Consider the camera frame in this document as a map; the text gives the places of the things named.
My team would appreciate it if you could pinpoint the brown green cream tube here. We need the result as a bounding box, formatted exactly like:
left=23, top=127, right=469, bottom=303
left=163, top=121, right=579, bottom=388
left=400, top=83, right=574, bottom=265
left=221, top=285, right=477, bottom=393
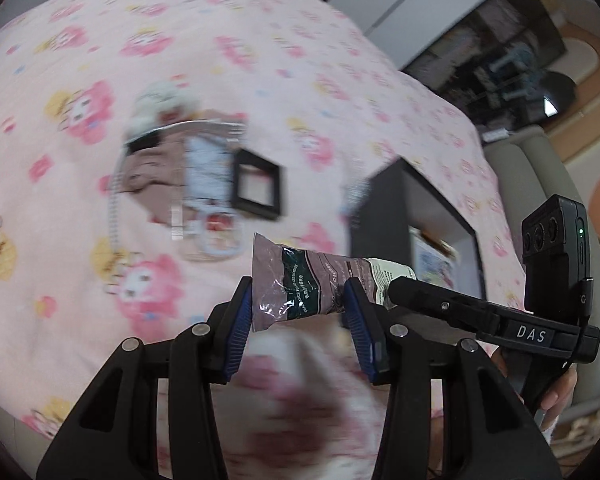
left=251, top=232, right=417, bottom=333

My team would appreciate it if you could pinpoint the black storage box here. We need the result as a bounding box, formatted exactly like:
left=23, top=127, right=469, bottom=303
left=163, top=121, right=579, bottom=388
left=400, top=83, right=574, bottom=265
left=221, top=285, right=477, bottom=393
left=347, top=157, right=486, bottom=307

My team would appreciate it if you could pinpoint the grey sofa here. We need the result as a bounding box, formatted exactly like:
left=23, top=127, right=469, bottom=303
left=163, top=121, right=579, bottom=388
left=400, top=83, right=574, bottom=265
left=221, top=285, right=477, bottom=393
left=482, top=127, right=600, bottom=411

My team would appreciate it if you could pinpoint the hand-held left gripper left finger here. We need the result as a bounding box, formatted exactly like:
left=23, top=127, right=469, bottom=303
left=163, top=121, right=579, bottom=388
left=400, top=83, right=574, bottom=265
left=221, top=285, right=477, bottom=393
left=36, top=276, right=255, bottom=480

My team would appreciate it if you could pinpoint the dark shelf unit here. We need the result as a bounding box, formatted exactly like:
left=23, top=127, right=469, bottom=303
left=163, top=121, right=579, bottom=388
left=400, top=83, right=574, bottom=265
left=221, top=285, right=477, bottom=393
left=404, top=0, right=581, bottom=128

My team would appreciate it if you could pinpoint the black framed mirror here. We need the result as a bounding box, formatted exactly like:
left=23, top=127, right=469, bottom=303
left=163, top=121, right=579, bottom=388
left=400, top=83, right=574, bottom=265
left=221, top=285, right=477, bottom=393
left=230, top=149, right=283, bottom=220

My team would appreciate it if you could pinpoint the pink cartoon printed blanket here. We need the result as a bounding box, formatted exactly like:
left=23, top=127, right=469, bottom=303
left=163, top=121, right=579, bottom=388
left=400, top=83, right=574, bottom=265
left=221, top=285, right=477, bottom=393
left=0, top=0, right=526, bottom=480

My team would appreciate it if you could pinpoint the cartoon printed packet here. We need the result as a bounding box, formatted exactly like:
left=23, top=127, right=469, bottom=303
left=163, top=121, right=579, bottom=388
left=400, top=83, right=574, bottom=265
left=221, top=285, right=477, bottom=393
left=410, top=227, right=458, bottom=286

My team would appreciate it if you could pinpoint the pink white fuzzy cloth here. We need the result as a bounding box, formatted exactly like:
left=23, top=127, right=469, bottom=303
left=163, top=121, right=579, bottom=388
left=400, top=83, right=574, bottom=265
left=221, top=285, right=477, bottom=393
left=220, top=327, right=396, bottom=480

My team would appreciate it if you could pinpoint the white blue packet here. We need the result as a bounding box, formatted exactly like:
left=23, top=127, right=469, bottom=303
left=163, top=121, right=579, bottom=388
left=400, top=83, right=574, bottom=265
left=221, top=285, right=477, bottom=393
left=184, top=136, right=232, bottom=207

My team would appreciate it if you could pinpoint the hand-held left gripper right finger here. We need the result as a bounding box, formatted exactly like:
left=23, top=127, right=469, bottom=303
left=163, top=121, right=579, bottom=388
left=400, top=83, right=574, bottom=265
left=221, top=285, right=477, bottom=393
left=342, top=277, right=563, bottom=480

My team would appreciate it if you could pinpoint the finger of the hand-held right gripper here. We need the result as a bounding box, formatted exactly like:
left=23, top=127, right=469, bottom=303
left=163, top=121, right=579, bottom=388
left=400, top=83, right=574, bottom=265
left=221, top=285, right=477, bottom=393
left=389, top=276, right=501, bottom=336

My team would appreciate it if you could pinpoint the clear zip pouch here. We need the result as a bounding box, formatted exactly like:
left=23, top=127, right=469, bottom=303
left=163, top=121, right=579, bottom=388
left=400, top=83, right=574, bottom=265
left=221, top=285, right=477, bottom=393
left=107, top=119, right=248, bottom=261

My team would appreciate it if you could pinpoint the white oval ring case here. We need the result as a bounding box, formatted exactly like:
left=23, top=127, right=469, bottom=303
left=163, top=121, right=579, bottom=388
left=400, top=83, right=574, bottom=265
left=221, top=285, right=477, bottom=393
left=199, top=206, right=246, bottom=260

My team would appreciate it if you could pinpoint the person's right hand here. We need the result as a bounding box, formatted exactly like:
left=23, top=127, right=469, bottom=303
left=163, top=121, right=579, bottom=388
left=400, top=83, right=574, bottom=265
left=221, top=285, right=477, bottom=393
left=536, top=362, right=579, bottom=432

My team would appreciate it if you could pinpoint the white cabinet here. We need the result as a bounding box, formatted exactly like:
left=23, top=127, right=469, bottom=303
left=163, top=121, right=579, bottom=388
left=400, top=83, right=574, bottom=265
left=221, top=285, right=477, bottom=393
left=327, top=0, right=523, bottom=58

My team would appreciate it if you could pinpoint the white plush pompom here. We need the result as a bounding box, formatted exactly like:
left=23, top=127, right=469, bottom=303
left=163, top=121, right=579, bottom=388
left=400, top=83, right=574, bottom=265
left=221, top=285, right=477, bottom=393
left=129, top=77, right=202, bottom=137

